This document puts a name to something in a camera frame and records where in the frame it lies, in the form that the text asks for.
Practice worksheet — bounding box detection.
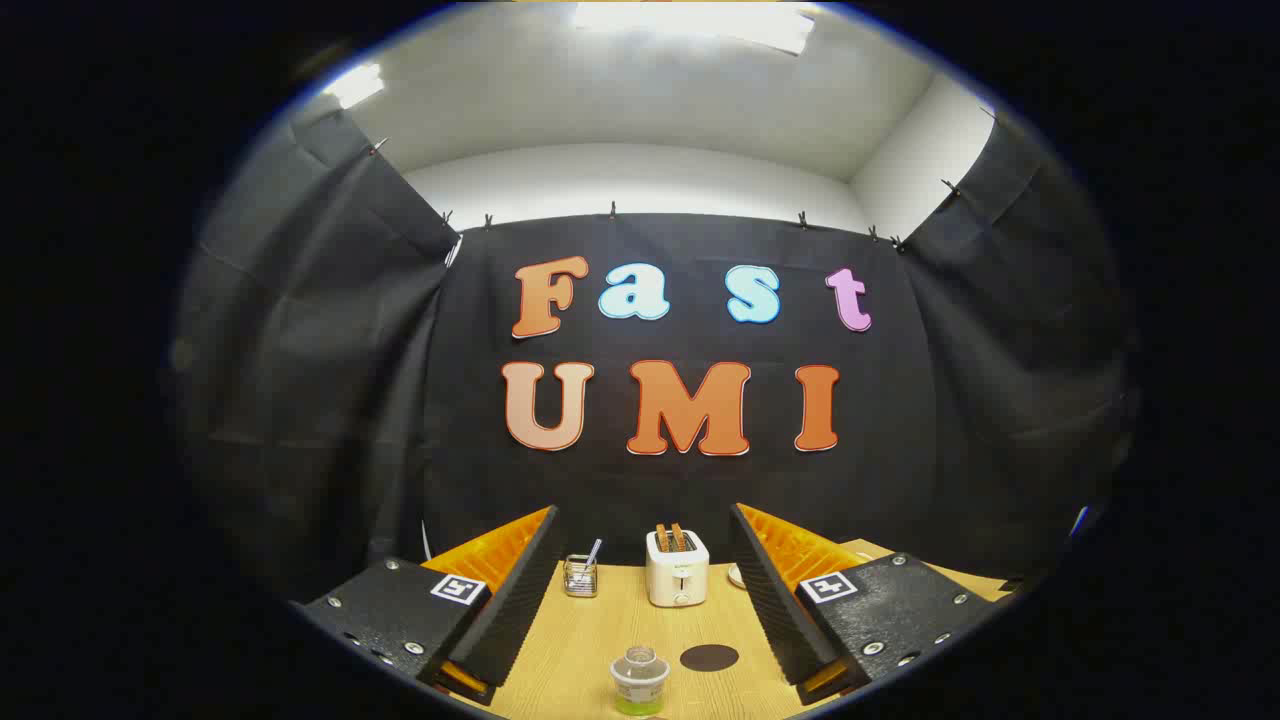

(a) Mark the large ceiling light panel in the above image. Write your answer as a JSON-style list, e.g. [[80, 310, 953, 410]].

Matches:
[[572, 2, 816, 56]]

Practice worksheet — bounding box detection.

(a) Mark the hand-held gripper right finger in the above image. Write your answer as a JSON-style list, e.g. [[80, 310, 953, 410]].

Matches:
[[728, 503, 1001, 706]]

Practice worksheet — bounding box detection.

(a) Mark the clear juice bottle white label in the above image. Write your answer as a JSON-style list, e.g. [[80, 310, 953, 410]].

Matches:
[[610, 646, 671, 717]]

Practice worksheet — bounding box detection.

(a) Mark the black backdrop cloth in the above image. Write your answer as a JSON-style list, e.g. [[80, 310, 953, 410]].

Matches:
[[170, 105, 1141, 601]]

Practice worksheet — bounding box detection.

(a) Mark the white toaster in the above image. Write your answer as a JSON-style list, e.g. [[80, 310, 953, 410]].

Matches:
[[645, 530, 711, 608]]

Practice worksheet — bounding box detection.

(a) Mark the wooden table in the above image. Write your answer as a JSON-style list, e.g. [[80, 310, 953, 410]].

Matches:
[[425, 540, 1011, 720]]

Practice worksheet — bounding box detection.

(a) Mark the small ceiling light panel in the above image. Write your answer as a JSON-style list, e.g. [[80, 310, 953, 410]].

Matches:
[[325, 63, 386, 109]]

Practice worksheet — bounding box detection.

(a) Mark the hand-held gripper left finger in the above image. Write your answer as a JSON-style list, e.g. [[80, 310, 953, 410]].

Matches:
[[290, 505, 561, 706]]

